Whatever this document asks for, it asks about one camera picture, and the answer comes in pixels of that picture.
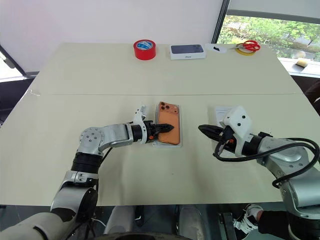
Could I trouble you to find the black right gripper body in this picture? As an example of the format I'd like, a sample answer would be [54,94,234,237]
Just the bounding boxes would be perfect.
[216,126,238,156]

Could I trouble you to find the orange smartphone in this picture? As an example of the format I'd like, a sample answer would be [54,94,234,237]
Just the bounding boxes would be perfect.
[157,100,182,146]

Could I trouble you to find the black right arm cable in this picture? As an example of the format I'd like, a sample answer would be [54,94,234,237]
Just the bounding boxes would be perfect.
[212,136,320,189]

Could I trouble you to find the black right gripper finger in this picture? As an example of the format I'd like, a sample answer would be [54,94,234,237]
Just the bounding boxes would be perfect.
[199,129,222,144]
[198,124,223,133]

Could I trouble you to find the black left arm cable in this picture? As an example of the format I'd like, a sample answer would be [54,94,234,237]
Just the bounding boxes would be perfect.
[98,147,113,166]

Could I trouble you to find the white robot leg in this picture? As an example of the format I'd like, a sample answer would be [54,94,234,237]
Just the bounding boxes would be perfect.
[103,205,136,236]
[178,205,209,239]

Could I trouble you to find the grey metal bracket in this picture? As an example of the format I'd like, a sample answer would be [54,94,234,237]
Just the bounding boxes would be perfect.
[217,211,238,240]

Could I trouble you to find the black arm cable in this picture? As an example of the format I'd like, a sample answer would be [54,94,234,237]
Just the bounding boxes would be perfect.
[98,147,113,166]
[212,136,320,189]

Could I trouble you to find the white box with phone picture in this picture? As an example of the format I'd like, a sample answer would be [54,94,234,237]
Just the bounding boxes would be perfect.
[169,43,208,61]

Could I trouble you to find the tan sponge block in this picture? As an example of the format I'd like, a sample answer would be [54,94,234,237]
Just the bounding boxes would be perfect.
[295,57,309,68]

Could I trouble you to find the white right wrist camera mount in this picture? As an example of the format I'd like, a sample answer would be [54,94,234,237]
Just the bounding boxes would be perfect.
[219,105,254,158]

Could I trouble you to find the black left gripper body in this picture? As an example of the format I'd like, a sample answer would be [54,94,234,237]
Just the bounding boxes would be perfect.
[144,120,161,144]

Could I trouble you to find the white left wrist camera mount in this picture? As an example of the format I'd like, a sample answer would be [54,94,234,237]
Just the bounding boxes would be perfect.
[131,104,154,145]

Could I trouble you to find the black window frame post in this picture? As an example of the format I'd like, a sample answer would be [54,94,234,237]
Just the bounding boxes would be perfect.
[210,0,231,45]

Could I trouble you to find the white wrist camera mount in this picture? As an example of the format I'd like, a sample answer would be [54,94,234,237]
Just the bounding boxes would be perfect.
[219,105,254,158]
[131,104,154,145]

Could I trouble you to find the yellow tape roll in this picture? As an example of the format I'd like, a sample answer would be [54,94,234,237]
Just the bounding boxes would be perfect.
[235,46,257,56]

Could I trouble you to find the white sneaker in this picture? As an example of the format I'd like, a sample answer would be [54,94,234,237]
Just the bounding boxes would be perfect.
[233,203,264,234]

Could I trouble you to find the red handled scissors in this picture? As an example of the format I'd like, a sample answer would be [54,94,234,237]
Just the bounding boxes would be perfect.
[228,39,261,52]

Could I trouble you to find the red tape roll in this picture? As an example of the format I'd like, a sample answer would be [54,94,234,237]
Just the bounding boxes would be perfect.
[132,38,158,61]

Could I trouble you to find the white paper card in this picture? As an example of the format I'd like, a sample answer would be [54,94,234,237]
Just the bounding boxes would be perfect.
[214,105,237,129]

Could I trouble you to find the black slanted frame bar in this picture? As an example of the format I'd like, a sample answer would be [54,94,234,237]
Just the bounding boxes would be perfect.
[0,44,41,81]

